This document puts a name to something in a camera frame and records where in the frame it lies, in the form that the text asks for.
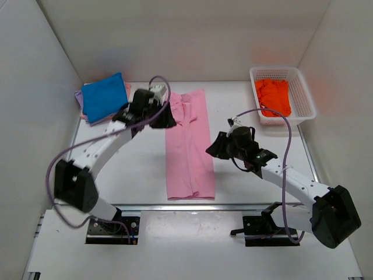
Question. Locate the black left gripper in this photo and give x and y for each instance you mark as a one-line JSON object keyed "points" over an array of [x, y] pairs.
{"points": [[168, 121]]}

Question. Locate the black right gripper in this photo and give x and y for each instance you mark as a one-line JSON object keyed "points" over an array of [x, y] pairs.
{"points": [[217, 149]]}

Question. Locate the pink t shirt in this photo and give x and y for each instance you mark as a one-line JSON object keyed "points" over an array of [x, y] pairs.
{"points": [[189, 169]]}

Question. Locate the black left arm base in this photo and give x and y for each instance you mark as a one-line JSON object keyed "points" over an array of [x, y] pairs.
{"points": [[124, 231]]}

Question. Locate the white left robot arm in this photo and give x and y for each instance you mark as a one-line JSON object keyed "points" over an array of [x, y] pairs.
{"points": [[74, 181]]}

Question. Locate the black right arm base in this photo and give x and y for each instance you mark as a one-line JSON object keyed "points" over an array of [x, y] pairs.
{"points": [[259, 230]]}

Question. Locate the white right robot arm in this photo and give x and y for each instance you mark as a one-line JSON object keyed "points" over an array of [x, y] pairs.
{"points": [[327, 212]]}

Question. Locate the salmon folded t shirt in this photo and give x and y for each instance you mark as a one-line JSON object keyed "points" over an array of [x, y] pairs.
{"points": [[128, 92]]}

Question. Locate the blue folded t shirt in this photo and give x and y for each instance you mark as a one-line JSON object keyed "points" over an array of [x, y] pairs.
{"points": [[103, 98]]}

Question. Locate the orange t shirt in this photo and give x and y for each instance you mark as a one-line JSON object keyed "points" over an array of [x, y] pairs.
{"points": [[273, 94]]}

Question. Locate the white plastic basket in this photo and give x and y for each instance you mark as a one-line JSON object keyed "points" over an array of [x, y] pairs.
{"points": [[300, 99]]}

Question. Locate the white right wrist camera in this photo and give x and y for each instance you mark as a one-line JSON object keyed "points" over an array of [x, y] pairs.
{"points": [[234, 123]]}

